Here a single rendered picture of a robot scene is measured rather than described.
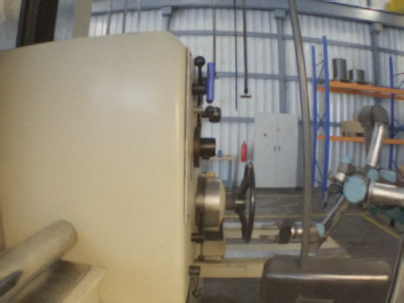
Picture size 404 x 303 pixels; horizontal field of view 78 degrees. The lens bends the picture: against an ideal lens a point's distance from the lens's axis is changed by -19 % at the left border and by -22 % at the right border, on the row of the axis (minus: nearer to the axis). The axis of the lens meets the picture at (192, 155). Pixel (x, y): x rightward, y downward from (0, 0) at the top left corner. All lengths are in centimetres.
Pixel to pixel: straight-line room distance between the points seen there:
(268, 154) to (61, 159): 756
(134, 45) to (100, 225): 53
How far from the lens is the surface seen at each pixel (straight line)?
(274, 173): 834
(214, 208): 126
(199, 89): 92
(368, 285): 78
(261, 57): 906
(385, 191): 142
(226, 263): 212
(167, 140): 81
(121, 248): 91
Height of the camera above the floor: 161
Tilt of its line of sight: 5 degrees down
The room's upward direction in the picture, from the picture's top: 1 degrees clockwise
